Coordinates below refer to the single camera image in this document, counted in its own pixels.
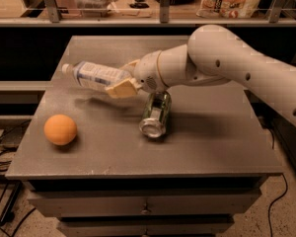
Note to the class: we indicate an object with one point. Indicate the metal shelf rail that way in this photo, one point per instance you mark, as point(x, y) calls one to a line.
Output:
point(181, 13)

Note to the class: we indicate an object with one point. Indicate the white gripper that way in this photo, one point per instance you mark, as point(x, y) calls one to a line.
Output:
point(147, 71)

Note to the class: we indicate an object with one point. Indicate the black power adapter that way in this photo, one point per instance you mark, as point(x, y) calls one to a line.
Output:
point(11, 139)

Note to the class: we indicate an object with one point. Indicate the green aluminium can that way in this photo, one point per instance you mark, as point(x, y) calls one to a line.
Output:
point(155, 116)

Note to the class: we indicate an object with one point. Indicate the clear plastic box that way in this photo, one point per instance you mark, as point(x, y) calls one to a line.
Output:
point(93, 8)

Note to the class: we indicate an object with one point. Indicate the upper drawer with knob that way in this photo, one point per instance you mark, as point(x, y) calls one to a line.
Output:
point(142, 203)

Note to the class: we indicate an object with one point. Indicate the printed snack bag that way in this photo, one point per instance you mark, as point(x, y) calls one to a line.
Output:
point(230, 9)

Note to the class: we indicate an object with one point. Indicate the clear plastic bottle blue label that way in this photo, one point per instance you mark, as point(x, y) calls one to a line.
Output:
point(94, 76)

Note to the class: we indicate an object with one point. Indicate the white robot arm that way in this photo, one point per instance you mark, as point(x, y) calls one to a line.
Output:
point(212, 56)

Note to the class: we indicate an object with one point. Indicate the orange fruit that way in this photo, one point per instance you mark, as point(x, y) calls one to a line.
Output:
point(60, 129)

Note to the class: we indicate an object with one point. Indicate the lower drawer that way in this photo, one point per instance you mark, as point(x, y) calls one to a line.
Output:
point(151, 226)

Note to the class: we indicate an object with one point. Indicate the grey drawer cabinet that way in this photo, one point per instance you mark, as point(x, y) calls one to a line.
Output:
point(213, 142)

